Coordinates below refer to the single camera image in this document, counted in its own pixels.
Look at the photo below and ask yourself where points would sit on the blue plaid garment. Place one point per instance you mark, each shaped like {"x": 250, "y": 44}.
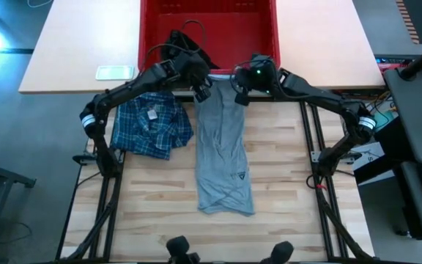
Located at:
{"x": 148, "y": 124}

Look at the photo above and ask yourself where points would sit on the black aluminium table frame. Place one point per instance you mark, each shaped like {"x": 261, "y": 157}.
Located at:
{"x": 321, "y": 209}

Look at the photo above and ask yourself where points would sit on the grey garment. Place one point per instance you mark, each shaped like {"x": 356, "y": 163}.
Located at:
{"x": 222, "y": 154}

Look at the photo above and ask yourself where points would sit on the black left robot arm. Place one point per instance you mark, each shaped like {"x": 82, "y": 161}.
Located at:
{"x": 123, "y": 91}

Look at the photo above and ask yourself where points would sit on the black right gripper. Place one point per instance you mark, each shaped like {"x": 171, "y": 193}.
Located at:
{"x": 256, "y": 77}

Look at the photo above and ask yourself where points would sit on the light wooden desk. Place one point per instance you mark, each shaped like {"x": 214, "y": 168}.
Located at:
{"x": 324, "y": 44}

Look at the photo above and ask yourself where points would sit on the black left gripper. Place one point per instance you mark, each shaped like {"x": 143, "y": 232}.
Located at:
{"x": 190, "y": 71}

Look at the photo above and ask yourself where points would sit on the red plastic laundry bin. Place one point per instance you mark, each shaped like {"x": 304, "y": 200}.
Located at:
{"x": 233, "y": 33}

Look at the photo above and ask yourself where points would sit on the white cardboard box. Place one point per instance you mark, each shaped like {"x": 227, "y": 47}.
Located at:
{"x": 374, "y": 157}

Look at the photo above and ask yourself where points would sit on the black crumpled garment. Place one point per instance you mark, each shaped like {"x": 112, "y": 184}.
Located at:
{"x": 178, "y": 40}

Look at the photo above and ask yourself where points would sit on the small black bar-shaped object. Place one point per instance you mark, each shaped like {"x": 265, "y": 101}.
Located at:
{"x": 83, "y": 159}

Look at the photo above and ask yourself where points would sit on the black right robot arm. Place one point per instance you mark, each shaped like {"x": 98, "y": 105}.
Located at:
{"x": 324, "y": 99}

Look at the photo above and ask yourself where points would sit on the black rounded object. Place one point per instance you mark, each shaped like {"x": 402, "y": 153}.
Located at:
{"x": 178, "y": 247}
{"x": 280, "y": 253}

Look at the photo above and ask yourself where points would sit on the red electronic device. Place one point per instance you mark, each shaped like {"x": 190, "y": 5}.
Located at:
{"x": 388, "y": 66}

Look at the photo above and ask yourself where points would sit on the blue plaid pajama pants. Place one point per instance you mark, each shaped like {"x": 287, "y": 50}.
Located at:
{"x": 145, "y": 152}

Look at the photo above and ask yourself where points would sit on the black side desk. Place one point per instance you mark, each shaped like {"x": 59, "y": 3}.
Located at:
{"x": 420, "y": 110}

